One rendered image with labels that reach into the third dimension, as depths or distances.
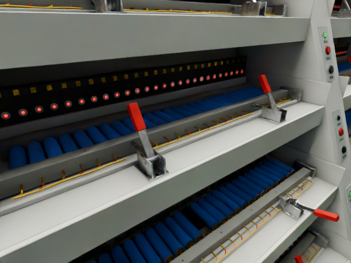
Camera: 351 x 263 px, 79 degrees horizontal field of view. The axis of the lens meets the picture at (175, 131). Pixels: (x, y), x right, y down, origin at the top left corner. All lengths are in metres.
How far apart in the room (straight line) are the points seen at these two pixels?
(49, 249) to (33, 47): 0.18
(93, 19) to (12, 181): 0.19
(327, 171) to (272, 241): 0.25
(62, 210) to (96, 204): 0.03
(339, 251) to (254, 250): 0.34
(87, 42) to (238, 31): 0.24
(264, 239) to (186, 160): 0.22
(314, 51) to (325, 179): 0.30
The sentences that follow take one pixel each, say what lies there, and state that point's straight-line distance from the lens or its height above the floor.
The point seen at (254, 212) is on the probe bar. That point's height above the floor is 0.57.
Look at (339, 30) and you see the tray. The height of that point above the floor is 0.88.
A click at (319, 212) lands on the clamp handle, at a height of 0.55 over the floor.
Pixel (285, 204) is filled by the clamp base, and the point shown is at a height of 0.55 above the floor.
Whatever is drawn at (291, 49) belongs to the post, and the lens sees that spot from 0.60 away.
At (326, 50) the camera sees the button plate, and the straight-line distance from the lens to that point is 0.61.
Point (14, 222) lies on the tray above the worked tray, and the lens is 0.26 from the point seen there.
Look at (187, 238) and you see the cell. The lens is 0.40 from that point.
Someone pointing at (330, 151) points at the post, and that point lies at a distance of 0.60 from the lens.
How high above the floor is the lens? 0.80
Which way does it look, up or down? 7 degrees down
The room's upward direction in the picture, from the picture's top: 14 degrees counter-clockwise
